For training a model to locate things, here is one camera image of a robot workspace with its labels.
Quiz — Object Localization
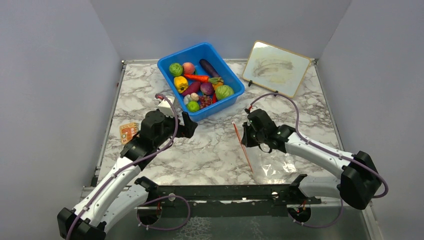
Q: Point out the peach toy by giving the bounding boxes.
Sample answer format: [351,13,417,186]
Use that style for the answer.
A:
[182,62,196,75]

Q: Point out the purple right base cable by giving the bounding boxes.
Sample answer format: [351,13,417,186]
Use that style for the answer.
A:
[287,198,344,229]

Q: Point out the green artichoke toy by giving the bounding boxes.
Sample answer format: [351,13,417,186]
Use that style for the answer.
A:
[168,63,184,77]

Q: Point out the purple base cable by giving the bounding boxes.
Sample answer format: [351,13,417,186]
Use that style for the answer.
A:
[136,194,191,232]
[287,198,344,229]

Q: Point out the gold framed whiteboard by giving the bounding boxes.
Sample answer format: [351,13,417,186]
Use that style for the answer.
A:
[242,40,312,98]

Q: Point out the clear zip bag orange zipper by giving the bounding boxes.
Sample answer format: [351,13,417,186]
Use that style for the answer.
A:
[231,122,301,184]

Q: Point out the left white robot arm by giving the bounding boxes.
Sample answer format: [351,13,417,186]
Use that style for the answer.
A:
[57,109,198,240]

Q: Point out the purple sweet potato toy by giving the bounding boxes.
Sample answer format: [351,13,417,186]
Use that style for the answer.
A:
[181,81,202,97]

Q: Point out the purple eggplant toy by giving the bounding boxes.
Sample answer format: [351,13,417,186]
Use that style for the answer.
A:
[199,59,220,78]

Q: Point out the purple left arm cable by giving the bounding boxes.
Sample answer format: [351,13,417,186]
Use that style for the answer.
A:
[66,93,180,240]

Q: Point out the blue plastic bin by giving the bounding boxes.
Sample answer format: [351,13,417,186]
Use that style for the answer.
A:
[157,42,245,122]

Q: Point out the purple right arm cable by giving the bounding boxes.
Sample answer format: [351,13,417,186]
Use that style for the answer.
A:
[246,92,389,200]

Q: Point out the orange card tile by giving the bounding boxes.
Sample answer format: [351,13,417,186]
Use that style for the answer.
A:
[119,122,139,145]

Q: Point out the green lime toy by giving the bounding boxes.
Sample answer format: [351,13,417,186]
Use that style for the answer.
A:
[186,101,200,113]

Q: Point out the purple onion toy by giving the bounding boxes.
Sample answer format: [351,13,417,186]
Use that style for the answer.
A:
[200,82,215,96]

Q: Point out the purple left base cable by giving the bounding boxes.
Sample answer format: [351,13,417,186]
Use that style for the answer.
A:
[136,194,191,232]

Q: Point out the yellow bell pepper toy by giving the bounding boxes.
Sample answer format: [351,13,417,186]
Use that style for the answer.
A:
[173,76,189,94]

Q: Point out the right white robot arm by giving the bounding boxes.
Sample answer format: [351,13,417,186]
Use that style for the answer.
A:
[241,109,383,210]

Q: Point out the red chili toy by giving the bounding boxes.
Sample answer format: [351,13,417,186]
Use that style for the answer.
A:
[212,93,218,104]

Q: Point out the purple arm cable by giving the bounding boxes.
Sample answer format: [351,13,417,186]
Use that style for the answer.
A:
[66,93,180,240]
[246,92,389,200]

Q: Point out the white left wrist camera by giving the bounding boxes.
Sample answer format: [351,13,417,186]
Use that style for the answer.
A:
[157,96,175,117]

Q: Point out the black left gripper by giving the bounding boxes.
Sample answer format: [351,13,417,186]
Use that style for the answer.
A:
[154,110,198,148]

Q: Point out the orange carrot toy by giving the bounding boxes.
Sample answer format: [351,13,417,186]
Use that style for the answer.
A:
[183,74,224,84]

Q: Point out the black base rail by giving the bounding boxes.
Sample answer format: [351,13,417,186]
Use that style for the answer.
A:
[136,184,321,220]

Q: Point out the green cabbage toy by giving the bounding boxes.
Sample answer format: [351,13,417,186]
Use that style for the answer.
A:
[215,85,235,101]

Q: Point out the red grapes toy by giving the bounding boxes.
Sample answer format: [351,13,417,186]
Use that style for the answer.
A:
[199,95,213,109]

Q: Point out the white garlic toy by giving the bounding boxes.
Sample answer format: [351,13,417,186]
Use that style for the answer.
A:
[183,92,199,106]

